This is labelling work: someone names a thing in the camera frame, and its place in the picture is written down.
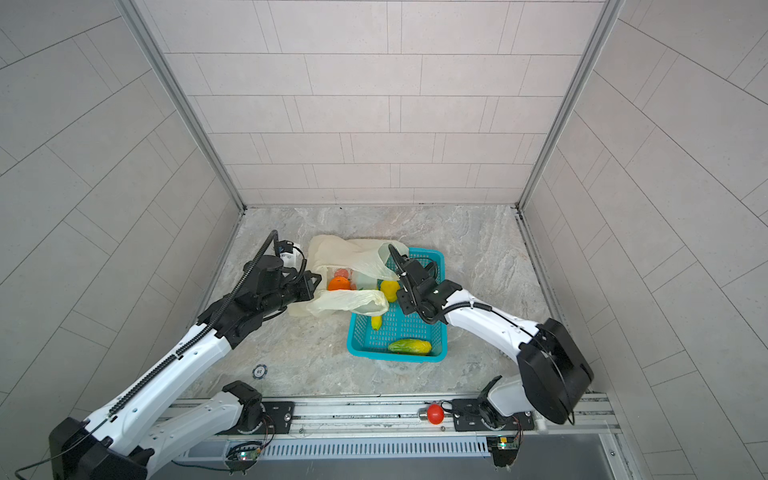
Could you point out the orange fruit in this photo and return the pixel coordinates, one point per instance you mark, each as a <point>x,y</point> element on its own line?
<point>339,283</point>

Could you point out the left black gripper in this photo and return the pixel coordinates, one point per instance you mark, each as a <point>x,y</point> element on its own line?
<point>302,279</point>

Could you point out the yellow lemon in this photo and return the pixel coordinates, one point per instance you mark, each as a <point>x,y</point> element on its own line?
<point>390,290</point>

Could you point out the circuit board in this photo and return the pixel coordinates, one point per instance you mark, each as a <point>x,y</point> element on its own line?
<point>503,450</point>
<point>245,452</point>

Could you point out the green cucumber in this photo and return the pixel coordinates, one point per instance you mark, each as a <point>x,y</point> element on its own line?
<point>410,347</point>

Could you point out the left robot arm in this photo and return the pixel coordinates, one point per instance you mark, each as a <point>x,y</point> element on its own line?
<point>80,450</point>

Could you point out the teal plastic basket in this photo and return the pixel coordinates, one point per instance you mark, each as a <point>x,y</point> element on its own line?
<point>363,341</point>

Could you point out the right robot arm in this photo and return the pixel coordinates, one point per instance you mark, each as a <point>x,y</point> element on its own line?
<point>553,372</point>

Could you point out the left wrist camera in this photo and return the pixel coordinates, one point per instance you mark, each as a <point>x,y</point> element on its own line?
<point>288,252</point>

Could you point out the small black ring marker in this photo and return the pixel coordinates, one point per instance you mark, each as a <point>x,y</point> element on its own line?
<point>259,371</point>

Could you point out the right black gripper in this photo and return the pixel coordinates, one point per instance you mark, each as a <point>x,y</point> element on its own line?
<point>402,293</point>

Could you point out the left circuit board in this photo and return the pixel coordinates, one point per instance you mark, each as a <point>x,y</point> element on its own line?
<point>245,452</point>

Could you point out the aluminium mounting rail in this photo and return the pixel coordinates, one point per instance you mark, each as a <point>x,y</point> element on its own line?
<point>336,417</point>

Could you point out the yellow banana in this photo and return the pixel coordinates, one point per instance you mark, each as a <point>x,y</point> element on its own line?
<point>376,322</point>

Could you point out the red emergency stop button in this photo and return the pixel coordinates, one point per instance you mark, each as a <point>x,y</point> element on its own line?
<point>432,413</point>

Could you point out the right circuit board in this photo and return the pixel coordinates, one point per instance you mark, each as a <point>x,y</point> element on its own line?
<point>503,450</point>

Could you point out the cream plastic bag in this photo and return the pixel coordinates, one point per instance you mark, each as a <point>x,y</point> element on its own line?
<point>366,259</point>

